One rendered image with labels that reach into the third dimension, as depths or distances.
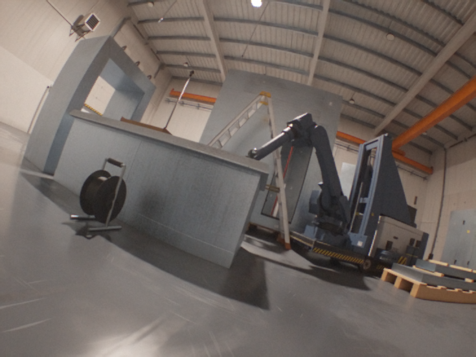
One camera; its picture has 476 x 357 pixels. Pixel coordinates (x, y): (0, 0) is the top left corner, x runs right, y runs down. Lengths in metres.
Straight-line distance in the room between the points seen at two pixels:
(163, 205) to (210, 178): 0.34
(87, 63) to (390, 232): 4.35
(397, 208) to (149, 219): 3.31
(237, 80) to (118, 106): 2.66
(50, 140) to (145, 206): 1.37
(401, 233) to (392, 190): 0.68
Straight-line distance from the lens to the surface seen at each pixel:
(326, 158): 2.65
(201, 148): 1.28
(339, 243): 2.99
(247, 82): 4.80
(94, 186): 1.18
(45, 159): 2.40
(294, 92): 4.65
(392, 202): 3.53
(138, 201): 1.46
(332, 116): 4.54
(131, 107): 3.15
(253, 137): 4.18
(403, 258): 3.50
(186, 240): 1.32
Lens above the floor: 0.37
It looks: 7 degrees up
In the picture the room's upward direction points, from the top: 19 degrees clockwise
